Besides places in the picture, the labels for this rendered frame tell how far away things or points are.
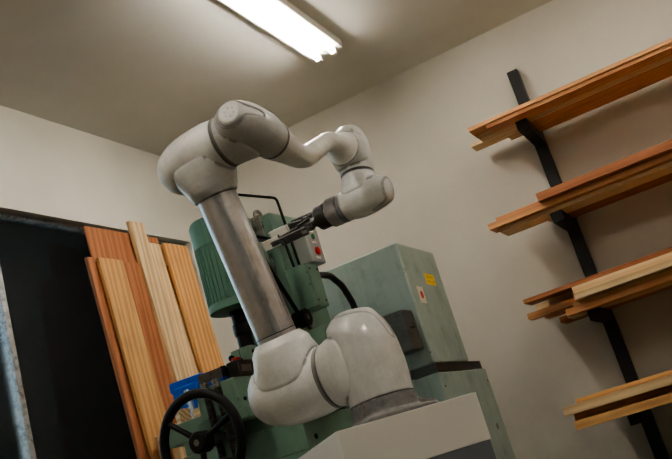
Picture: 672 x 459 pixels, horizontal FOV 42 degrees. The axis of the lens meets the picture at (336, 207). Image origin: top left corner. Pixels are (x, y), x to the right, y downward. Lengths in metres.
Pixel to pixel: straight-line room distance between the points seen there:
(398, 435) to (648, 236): 3.04
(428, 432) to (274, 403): 0.39
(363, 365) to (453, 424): 0.23
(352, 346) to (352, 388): 0.09
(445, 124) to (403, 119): 0.26
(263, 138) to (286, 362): 0.53
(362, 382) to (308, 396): 0.15
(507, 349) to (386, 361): 2.88
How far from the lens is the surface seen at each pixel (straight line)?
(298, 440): 2.55
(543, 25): 5.10
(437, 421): 1.93
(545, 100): 4.43
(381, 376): 1.98
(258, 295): 2.10
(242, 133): 2.07
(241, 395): 2.55
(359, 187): 2.53
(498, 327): 4.86
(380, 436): 1.87
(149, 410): 4.24
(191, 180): 2.14
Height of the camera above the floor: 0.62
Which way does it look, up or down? 16 degrees up
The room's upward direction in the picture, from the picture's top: 17 degrees counter-clockwise
